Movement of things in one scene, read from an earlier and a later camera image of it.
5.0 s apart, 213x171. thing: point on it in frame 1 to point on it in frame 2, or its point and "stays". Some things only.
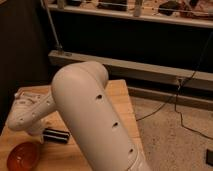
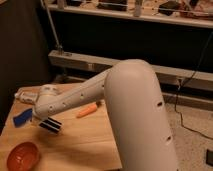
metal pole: x=51 y=21 stays
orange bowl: x=23 y=156 stays
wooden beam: x=127 y=70 stays
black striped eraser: x=54 y=135 to x=51 y=124
